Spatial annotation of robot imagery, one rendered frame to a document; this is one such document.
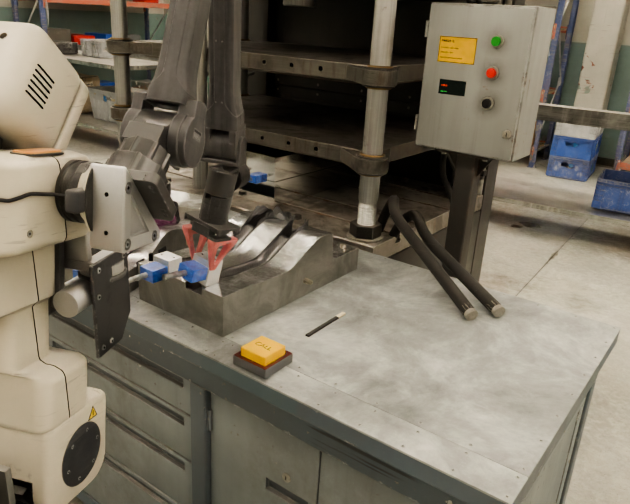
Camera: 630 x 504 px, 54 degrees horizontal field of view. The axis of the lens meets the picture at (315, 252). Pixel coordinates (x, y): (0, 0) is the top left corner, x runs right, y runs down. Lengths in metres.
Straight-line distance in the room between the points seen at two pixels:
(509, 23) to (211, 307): 1.06
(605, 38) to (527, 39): 5.63
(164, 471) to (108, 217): 0.92
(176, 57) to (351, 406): 0.62
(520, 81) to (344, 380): 0.97
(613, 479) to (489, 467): 1.47
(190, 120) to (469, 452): 0.65
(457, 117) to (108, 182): 1.21
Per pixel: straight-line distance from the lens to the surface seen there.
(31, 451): 1.07
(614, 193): 4.75
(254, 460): 1.35
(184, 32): 0.96
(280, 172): 2.15
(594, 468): 2.48
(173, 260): 1.34
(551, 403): 1.20
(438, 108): 1.85
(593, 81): 7.39
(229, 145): 1.18
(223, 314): 1.25
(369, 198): 1.85
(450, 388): 1.17
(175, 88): 0.94
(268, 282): 1.33
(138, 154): 0.86
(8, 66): 0.89
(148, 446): 1.64
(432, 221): 2.17
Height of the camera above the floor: 1.42
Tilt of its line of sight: 21 degrees down
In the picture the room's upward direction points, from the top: 3 degrees clockwise
